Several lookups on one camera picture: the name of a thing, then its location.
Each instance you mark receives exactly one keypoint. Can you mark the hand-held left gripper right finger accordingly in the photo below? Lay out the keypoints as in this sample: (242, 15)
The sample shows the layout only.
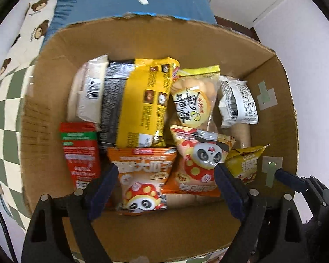
(230, 189)

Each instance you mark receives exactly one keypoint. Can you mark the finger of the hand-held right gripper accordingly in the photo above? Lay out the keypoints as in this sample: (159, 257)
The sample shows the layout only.
(289, 178)

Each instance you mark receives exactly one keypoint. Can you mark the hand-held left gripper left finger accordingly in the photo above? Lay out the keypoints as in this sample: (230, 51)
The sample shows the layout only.
(104, 187)

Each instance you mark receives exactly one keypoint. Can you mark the yellow panda snack packet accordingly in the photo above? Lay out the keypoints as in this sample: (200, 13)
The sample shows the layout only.
(244, 164)

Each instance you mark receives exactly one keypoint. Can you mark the long red snack packet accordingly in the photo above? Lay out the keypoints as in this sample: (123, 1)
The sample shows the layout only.
(79, 156)

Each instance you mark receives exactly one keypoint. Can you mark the brown panda seed packet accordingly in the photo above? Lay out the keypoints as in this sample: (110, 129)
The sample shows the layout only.
(142, 175)

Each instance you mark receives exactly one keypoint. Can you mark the orange panda snack packet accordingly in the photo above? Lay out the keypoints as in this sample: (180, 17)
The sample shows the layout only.
(197, 164)

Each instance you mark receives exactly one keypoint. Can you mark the cardboard box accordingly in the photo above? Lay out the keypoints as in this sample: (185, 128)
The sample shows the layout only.
(164, 232)

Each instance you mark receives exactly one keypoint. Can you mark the grey white snack packet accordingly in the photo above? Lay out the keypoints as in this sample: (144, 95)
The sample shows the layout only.
(238, 104)

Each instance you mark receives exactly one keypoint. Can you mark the black yellow snack packet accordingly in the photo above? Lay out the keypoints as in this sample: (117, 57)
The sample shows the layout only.
(142, 106)

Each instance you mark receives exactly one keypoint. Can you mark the white barcode snack packet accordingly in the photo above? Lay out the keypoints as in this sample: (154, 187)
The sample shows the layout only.
(86, 98)

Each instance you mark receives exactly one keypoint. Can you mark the clear yellow biscuit packet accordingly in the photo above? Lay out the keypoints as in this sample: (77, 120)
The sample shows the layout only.
(193, 101)

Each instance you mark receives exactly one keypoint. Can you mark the bear print pillow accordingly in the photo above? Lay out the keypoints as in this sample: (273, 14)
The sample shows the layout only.
(24, 33)

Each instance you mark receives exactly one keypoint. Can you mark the blue bedsheet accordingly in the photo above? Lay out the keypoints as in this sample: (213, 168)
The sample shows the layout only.
(112, 8)

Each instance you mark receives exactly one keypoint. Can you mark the white door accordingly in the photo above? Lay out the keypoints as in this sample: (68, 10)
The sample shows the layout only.
(249, 2)

